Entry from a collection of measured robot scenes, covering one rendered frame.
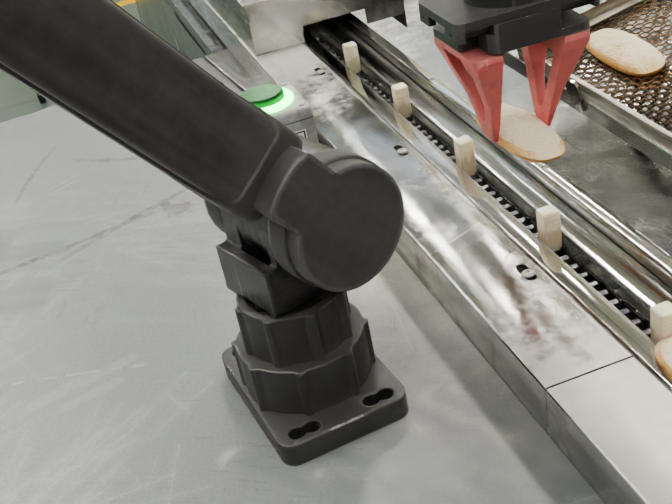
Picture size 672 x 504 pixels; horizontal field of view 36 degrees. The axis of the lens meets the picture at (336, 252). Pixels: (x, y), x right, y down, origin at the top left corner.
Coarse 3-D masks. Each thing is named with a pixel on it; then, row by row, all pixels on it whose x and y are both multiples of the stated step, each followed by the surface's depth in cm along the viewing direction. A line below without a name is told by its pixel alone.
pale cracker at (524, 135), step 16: (512, 112) 73; (528, 112) 73; (512, 128) 71; (528, 128) 71; (544, 128) 70; (512, 144) 70; (528, 144) 69; (544, 144) 69; (560, 144) 69; (528, 160) 69; (544, 160) 68
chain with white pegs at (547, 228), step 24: (312, 24) 120; (336, 48) 116; (360, 72) 109; (384, 96) 102; (408, 96) 96; (408, 120) 97; (456, 144) 84; (528, 216) 78; (552, 216) 72; (552, 240) 73; (576, 264) 72; (600, 288) 69; (624, 312) 66; (648, 336) 64
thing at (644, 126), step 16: (608, 0) 92; (624, 0) 93; (640, 0) 92; (656, 0) 92; (592, 16) 92; (608, 16) 92; (624, 16) 92; (656, 16) 90; (576, 64) 88; (576, 80) 83; (592, 80) 85; (608, 80) 84; (624, 80) 83; (640, 80) 82; (592, 96) 81; (608, 96) 81; (656, 96) 79; (608, 112) 80; (624, 112) 77; (640, 128) 76; (656, 128) 74
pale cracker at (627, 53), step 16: (608, 32) 88; (624, 32) 87; (592, 48) 87; (608, 48) 86; (624, 48) 85; (640, 48) 84; (608, 64) 85; (624, 64) 83; (640, 64) 82; (656, 64) 82
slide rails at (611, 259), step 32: (384, 64) 106; (416, 96) 98; (416, 128) 92; (448, 128) 91; (448, 160) 86; (480, 160) 85; (480, 192) 80; (512, 192) 80; (544, 192) 79; (512, 224) 76; (576, 224) 74; (544, 256) 71; (608, 256) 70; (576, 288) 67; (640, 288) 66; (608, 320) 64; (640, 352) 61
